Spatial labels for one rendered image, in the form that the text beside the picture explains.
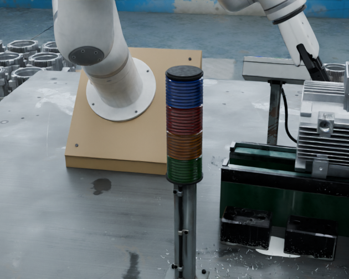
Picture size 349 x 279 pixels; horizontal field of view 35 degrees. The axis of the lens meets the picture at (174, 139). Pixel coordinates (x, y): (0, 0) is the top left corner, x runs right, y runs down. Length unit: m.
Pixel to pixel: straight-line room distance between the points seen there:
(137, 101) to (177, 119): 0.60
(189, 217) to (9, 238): 0.44
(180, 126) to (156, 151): 0.54
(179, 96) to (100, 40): 0.30
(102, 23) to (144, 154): 0.44
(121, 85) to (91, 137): 0.18
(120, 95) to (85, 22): 0.36
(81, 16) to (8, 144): 0.67
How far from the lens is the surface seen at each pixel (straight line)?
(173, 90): 0.85
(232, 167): 1.18
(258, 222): 1.13
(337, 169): 1.13
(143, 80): 1.48
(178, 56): 1.51
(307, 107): 1.10
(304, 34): 1.14
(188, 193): 0.94
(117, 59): 1.27
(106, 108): 1.47
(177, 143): 0.88
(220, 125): 1.69
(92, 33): 1.09
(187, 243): 1.00
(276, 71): 1.39
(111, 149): 1.43
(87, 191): 1.36
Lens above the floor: 1.49
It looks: 26 degrees down
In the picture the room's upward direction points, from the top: 1 degrees counter-clockwise
